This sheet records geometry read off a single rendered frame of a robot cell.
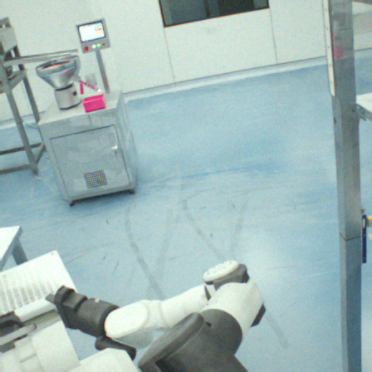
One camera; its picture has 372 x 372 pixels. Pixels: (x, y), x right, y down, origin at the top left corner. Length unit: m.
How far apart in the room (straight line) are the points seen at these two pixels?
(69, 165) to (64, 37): 2.92
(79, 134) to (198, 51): 3.04
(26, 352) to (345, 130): 1.12
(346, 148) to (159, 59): 5.10
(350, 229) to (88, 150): 2.56
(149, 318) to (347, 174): 0.81
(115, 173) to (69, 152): 0.40
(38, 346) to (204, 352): 0.24
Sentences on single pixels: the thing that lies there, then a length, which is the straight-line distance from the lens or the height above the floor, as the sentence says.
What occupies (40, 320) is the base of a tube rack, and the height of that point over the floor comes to 1.00.
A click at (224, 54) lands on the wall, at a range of 6.49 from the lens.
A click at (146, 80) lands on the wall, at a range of 6.52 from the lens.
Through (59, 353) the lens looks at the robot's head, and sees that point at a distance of 0.66.
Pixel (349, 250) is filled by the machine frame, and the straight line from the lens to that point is 1.72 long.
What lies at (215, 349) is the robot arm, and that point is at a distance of 0.74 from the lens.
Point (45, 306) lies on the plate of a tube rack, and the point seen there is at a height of 1.04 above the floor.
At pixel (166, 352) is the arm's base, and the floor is 1.26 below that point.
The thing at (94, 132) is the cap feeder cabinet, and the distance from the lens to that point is 3.76.
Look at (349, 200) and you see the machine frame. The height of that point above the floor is 0.95.
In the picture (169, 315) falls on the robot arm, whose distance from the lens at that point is 1.06.
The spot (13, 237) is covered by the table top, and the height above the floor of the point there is 0.85.
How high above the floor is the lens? 1.77
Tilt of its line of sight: 27 degrees down
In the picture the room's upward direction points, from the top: 12 degrees counter-clockwise
